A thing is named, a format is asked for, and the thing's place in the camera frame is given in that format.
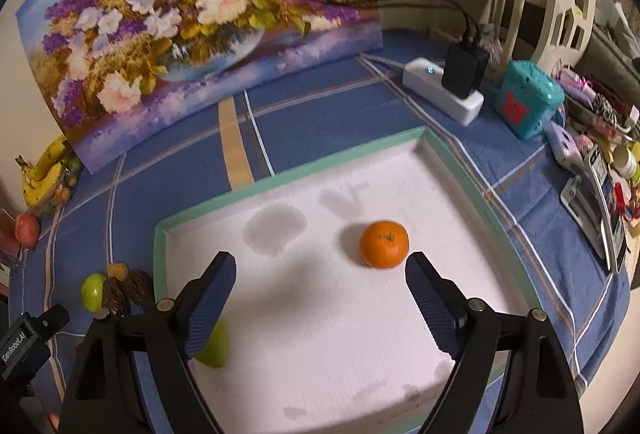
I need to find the green mango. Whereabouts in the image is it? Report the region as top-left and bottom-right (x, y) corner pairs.
(80, 272), (106, 313)
(194, 321), (230, 369)

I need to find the dark brown avocado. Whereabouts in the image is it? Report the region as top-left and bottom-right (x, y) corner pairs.
(102, 277), (131, 317)
(122, 269), (155, 312)

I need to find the orange tangerine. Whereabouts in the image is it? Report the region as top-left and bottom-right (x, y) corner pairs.
(359, 220), (409, 269)

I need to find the blue plaid tablecloth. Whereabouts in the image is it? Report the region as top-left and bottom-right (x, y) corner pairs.
(9, 58), (630, 412)

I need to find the red apple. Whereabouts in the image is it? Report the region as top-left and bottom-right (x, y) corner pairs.
(14, 213), (40, 249)

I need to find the yellow banana bunch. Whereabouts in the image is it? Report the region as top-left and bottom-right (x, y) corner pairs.
(15, 135), (70, 208)

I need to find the white tray with green rim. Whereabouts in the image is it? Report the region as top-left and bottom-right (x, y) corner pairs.
(153, 128), (539, 433)

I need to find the packaged items pile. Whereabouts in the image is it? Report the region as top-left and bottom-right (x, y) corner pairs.
(551, 67), (639, 272)

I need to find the white handheld device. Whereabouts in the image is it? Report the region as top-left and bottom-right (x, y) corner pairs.
(544, 121), (584, 174)

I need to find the teal toy box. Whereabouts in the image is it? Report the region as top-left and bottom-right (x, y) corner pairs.
(495, 60), (564, 140)

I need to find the white power strip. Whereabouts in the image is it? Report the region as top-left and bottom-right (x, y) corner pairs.
(402, 57), (484, 128)

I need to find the black power adapter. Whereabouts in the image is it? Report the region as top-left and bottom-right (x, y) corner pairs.
(442, 42), (489, 99)

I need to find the flower painting canvas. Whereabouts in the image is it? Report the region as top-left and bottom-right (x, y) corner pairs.
(16, 0), (382, 172)

